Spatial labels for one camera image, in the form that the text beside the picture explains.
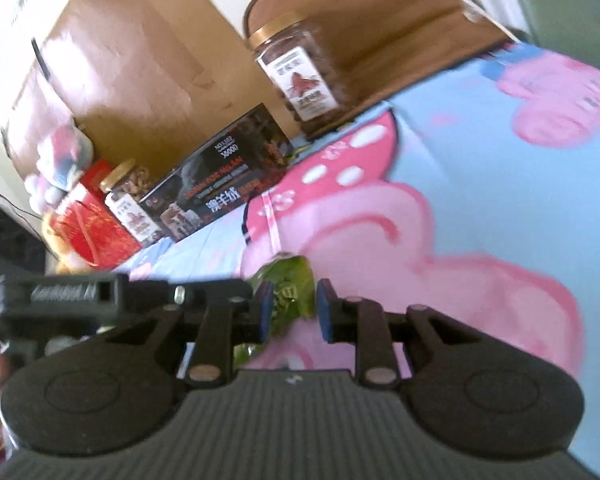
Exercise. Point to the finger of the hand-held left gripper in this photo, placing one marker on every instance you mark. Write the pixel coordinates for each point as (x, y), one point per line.
(210, 291)

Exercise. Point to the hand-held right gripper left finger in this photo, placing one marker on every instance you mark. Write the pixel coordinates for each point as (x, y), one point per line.
(265, 312)

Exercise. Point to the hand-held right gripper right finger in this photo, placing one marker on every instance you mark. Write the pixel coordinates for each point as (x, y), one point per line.
(324, 316)

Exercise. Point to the green snack packet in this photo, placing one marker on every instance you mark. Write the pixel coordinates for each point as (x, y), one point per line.
(290, 285)

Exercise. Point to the red gift box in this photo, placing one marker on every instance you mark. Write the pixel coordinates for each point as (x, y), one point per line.
(92, 225)

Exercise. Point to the black printed box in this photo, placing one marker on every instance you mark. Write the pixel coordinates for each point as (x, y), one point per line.
(220, 180)

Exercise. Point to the small gold-lid nut jar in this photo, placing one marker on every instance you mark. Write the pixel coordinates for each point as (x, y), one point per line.
(130, 205)

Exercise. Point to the white and red plush toy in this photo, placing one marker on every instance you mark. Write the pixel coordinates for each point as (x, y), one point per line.
(62, 160)

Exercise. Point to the pink and blue printed blanket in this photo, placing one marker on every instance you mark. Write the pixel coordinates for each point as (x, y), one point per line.
(480, 185)

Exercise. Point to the large gold-lid nut jar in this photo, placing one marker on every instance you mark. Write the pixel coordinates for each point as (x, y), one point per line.
(305, 75)

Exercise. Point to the large cardboard box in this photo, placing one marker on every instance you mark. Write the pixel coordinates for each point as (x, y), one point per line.
(140, 60)

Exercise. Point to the green cloth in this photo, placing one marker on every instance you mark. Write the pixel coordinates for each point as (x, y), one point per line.
(570, 5)

